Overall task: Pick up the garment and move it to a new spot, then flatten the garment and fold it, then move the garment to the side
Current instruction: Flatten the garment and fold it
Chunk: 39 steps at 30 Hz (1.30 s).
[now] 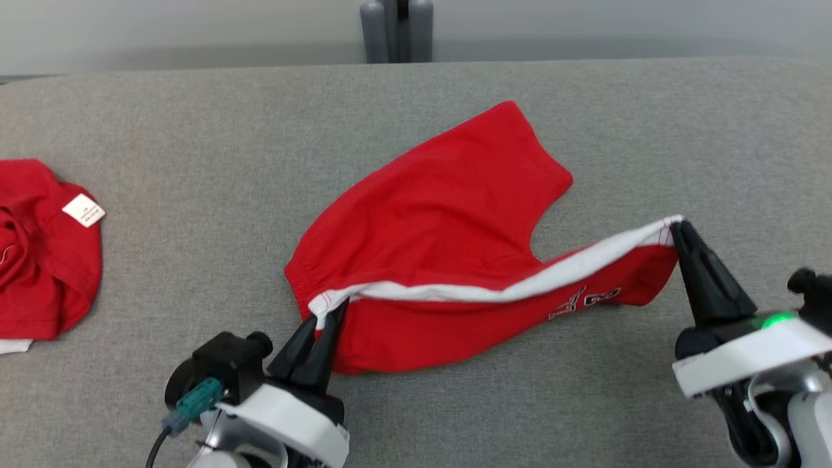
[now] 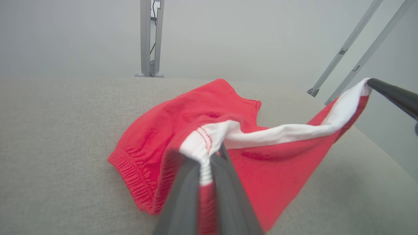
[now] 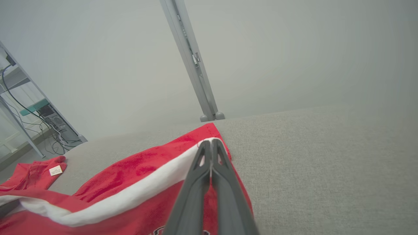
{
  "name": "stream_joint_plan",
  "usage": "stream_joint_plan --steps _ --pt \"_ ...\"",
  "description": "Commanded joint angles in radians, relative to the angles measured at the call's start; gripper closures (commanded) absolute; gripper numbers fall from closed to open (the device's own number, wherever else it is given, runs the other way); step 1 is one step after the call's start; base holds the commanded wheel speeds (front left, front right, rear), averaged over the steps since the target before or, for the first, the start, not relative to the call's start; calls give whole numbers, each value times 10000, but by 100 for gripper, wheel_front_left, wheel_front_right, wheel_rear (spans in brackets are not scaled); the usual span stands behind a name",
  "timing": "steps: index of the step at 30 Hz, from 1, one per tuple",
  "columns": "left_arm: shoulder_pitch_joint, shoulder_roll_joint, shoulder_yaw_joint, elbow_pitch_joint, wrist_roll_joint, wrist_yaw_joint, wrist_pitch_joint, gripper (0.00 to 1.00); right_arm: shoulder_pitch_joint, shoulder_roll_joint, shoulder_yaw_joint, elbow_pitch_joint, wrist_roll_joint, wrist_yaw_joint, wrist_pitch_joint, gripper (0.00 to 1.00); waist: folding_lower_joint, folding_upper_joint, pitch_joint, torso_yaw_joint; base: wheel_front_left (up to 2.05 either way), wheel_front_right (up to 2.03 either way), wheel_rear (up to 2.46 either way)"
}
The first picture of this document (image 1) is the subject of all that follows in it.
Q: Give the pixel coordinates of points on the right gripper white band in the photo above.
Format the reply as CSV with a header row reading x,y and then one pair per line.
x,y
747,354

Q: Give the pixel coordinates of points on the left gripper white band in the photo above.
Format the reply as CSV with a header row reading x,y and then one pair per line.
x,y
292,416

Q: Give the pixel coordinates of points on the red shorts white stripe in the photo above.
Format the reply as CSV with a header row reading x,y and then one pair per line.
x,y
442,208

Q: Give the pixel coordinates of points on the red basketball jersey number 23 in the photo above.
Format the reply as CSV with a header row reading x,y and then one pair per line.
x,y
52,273

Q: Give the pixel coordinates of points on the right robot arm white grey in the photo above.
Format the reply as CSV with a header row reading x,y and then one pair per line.
x,y
809,416

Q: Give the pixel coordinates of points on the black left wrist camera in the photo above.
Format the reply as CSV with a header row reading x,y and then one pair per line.
x,y
224,364

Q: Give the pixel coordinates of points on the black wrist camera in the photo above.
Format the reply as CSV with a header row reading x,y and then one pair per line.
x,y
224,364
816,299

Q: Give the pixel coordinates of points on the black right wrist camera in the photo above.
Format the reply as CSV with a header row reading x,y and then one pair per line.
x,y
816,299

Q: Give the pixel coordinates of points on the grey cylinder post foot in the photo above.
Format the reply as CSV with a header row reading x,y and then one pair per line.
x,y
421,31
374,32

